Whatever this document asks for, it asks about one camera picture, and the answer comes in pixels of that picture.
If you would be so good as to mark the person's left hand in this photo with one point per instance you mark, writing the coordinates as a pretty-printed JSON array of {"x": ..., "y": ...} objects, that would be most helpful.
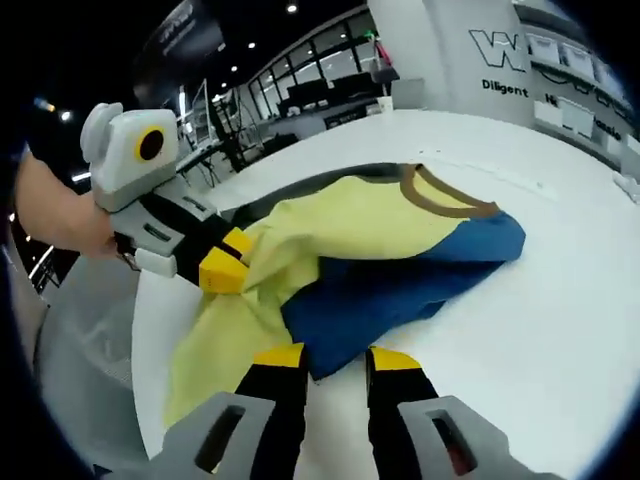
[{"x": 85, "y": 230}]

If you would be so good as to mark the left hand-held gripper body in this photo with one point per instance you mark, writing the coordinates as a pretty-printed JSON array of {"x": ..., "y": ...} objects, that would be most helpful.
[{"x": 120, "y": 165}]

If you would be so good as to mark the clear acrylic frame stand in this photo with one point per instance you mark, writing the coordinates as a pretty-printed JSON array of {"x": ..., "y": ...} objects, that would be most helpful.
[{"x": 206, "y": 100}]

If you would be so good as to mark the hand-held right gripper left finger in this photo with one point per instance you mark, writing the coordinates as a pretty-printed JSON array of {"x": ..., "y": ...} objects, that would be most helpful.
[{"x": 280, "y": 400}]

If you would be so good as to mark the black computer monitor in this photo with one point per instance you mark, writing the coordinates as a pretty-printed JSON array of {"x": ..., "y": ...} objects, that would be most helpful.
[
  {"x": 352, "y": 86},
  {"x": 307, "y": 92}
]

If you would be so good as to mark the pink hanging object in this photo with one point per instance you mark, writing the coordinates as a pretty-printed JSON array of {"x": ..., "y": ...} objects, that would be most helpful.
[{"x": 382, "y": 60}]

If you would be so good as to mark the office chair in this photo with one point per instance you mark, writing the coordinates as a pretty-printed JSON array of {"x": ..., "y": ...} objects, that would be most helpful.
[{"x": 407, "y": 95}]

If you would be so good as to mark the metal shelf rack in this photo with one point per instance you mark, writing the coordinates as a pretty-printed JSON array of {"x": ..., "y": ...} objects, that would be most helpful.
[{"x": 550, "y": 75}]

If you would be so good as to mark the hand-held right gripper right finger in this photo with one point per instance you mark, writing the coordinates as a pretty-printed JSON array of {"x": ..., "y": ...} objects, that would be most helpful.
[{"x": 395, "y": 395}]

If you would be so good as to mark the black tripod stand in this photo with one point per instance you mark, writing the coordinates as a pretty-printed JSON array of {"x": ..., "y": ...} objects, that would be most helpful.
[{"x": 235, "y": 145}]

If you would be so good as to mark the yellow blue grey garment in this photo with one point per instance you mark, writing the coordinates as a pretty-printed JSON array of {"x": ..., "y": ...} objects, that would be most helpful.
[{"x": 350, "y": 225}]

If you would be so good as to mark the black hanging banner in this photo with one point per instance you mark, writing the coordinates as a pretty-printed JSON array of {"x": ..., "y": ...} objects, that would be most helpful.
[{"x": 190, "y": 35}]

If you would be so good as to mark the white paper cup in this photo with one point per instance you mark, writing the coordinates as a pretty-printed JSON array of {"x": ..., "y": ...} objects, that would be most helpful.
[{"x": 386, "y": 106}]

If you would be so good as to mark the row of white storage bins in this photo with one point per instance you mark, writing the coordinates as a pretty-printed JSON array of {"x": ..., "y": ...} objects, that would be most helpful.
[{"x": 576, "y": 118}]

